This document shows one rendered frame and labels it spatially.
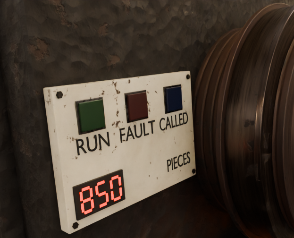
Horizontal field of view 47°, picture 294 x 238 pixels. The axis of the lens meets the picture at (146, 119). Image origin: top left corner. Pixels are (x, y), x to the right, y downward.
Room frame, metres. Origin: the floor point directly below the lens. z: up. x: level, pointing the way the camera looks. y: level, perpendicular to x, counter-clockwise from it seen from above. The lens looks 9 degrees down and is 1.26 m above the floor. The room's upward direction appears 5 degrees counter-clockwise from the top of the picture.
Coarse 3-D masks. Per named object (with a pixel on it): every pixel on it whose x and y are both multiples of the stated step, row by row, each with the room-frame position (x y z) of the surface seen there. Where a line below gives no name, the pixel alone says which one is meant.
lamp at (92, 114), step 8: (80, 104) 0.41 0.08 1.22; (88, 104) 0.42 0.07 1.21; (96, 104) 0.43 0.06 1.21; (80, 112) 0.41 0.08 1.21; (88, 112) 0.42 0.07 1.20; (96, 112) 0.43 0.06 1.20; (80, 120) 0.41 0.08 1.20; (88, 120) 0.42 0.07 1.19; (96, 120) 0.43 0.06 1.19; (104, 120) 0.43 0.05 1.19; (88, 128) 0.42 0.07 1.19; (96, 128) 0.43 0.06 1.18
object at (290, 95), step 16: (288, 64) 0.51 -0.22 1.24; (288, 80) 0.50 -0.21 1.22; (288, 96) 0.49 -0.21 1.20; (288, 112) 0.49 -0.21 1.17; (272, 128) 0.49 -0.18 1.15; (288, 128) 0.49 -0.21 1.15; (272, 144) 0.49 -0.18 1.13; (288, 144) 0.49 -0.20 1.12; (272, 160) 0.49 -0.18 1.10; (288, 160) 0.49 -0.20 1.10; (288, 176) 0.49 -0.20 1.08; (288, 192) 0.49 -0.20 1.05; (288, 208) 0.49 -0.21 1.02; (288, 224) 0.52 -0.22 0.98
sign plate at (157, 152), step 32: (64, 96) 0.40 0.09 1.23; (96, 96) 0.43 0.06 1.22; (160, 96) 0.52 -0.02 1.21; (64, 128) 0.40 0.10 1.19; (128, 128) 0.47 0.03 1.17; (160, 128) 0.51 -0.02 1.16; (192, 128) 0.57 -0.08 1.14; (64, 160) 0.39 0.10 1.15; (96, 160) 0.43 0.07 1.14; (128, 160) 0.47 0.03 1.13; (160, 160) 0.51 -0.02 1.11; (192, 160) 0.57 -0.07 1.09; (64, 192) 0.39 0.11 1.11; (128, 192) 0.46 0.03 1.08; (64, 224) 0.40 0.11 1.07
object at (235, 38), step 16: (256, 16) 0.60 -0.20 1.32; (240, 32) 0.57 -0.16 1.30; (224, 48) 0.63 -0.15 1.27; (240, 48) 0.56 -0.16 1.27; (208, 64) 0.62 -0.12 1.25; (224, 64) 0.60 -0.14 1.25; (208, 80) 0.60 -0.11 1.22; (224, 80) 0.53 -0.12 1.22; (192, 96) 0.61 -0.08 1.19; (208, 96) 0.58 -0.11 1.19; (224, 96) 0.52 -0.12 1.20; (208, 112) 0.57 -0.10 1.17; (224, 112) 0.52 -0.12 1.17; (208, 128) 0.57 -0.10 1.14; (224, 128) 0.52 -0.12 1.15; (208, 144) 0.57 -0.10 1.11; (224, 144) 0.52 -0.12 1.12; (208, 160) 0.57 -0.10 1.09; (224, 160) 0.51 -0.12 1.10; (208, 176) 0.58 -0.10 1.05; (224, 176) 0.51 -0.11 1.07; (208, 192) 0.60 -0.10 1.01; (224, 192) 0.52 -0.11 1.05; (224, 208) 0.62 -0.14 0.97; (240, 224) 0.54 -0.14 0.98
